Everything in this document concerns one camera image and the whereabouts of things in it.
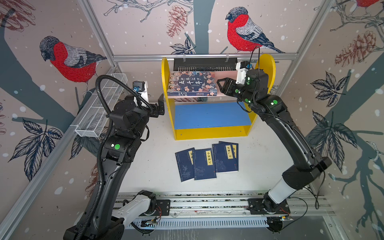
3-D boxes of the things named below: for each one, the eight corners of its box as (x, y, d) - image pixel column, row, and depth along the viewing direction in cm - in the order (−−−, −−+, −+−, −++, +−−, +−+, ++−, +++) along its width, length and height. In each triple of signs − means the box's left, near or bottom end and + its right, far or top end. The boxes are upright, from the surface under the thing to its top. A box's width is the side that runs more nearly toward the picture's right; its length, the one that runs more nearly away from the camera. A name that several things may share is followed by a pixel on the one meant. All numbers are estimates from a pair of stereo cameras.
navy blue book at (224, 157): (214, 172, 87) (215, 170, 85) (212, 145, 99) (212, 143, 97) (237, 172, 87) (238, 170, 85) (233, 145, 99) (233, 143, 97)
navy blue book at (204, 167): (193, 180, 84) (193, 178, 83) (193, 150, 97) (193, 148, 95) (215, 180, 84) (216, 178, 82) (213, 150, 97) (213, 148, 95)
